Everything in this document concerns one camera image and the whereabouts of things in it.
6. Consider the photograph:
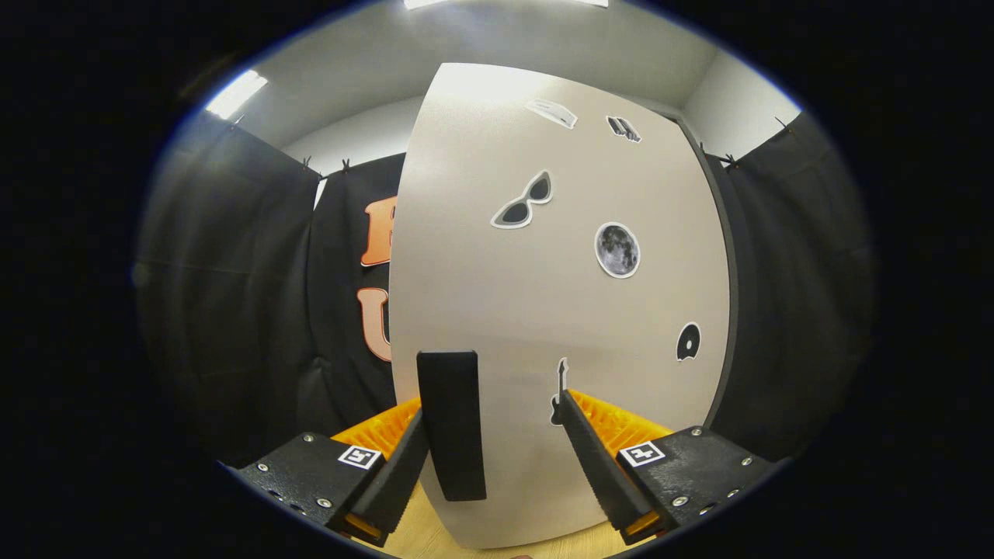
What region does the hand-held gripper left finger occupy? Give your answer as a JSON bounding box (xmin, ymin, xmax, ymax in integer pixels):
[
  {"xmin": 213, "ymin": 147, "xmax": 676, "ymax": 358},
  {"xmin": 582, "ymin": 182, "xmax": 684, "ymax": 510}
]
[{"xmin": 233, "ymin": 398, "xmax": 429, "ymax": 548}]

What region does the black door handle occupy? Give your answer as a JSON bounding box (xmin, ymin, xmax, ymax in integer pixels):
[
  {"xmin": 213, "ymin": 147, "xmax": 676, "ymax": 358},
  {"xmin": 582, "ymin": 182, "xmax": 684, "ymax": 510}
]
[{"xmin": 417, "ymin": 351, "xmax": 488, "ymax": 502}]

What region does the long ceiling light panel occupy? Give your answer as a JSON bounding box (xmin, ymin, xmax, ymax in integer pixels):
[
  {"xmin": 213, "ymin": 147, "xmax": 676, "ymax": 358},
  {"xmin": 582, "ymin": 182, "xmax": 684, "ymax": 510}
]
[{"xmin": 404, "ymin": 0, "xmax": 610, "ymax": 10}]

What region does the narrow ceiling light strip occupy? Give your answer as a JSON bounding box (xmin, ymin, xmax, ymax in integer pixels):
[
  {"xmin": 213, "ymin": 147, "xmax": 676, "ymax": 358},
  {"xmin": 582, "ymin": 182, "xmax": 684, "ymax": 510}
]
[{"xmin": 204, "ymin": 70, "xmax": 269, "ymax": 121}]

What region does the black backdrop cloth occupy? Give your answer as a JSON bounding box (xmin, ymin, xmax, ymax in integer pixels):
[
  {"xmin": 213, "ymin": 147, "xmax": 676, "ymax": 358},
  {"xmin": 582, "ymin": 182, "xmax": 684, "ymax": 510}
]
[{"xmin": 136, "ymin": 109, "xmax": 878, "ymax": 467}]

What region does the beige shoe cabinet door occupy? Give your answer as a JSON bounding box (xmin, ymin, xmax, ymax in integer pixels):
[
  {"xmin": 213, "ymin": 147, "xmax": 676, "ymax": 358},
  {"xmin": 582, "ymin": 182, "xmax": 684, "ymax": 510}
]
[{"xmin": 388, "ymin": 62, "xmax": 732, "ymax": 550}]

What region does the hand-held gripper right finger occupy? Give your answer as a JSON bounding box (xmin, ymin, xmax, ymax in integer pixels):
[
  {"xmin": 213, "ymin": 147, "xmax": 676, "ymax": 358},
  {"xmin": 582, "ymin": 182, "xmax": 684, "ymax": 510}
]
[{"xmin": 559, "ymin": 388, "xmax": 777, "ymax": 544}]

